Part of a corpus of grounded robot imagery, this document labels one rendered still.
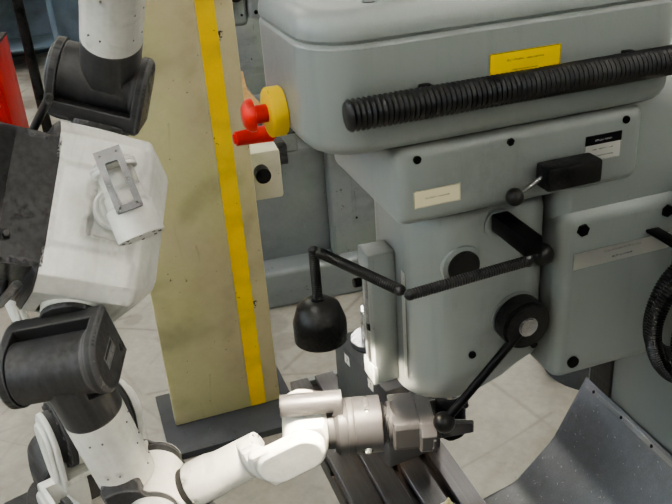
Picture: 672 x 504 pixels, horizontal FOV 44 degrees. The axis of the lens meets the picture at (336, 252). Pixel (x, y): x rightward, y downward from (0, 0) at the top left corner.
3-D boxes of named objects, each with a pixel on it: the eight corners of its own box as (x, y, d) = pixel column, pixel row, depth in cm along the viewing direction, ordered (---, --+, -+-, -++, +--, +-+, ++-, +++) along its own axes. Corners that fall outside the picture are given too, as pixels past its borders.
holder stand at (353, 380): (389, 468, 163) (385, 386, 154) (338, 408, 181) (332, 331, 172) (440, 447, 168) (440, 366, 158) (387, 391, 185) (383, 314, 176)
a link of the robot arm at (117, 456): (113, 546, 129) (55, 450, 116) (121, 481, 140) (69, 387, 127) (184, 529, 129) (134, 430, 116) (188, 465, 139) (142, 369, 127)
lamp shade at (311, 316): (283, 338, 112) (279, 299, 109) (323, 317, 116) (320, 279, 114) (318, 359, 107) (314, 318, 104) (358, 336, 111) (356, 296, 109)
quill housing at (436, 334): (424, 429, 114) (419, 220, 100) (370, 352, 132) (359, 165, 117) (544, 394, 119) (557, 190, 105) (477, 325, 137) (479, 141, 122)
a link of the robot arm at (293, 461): (334, 460, 124) (258, 497, 127) (330, 420, 132) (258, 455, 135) (312, 433, 121) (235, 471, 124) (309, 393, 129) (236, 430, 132)
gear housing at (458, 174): (399, 232, 97) (396, 151, 93) (332, 164, 118) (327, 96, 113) (640, 179, 106) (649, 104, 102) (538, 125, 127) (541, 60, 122)
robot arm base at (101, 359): (27, 424, 120) (-15, 395, 111) (36, 344, 127) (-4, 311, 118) (126, 406, 119) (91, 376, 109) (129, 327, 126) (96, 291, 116)
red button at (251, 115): (248, 138, 97) (244, 105, 95) (240, 128, 101) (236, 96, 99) (275, 133, 98) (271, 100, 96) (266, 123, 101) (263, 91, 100)
